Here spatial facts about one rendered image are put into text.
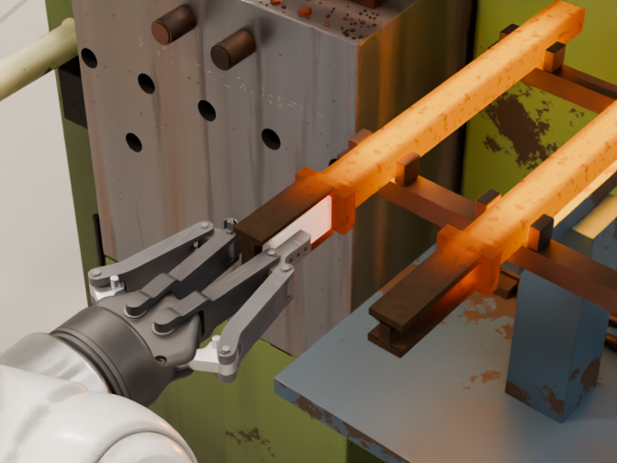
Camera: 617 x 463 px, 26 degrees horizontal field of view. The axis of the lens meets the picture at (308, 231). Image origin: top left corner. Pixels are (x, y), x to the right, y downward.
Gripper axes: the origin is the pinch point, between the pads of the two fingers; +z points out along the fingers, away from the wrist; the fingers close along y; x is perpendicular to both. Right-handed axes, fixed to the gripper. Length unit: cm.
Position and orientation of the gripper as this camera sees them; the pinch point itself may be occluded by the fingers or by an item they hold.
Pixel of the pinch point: (286, 228)
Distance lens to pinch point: 95.6
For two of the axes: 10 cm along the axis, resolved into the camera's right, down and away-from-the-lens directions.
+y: 7.8, 4.0, -4.9
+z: 6.3, -4.9, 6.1
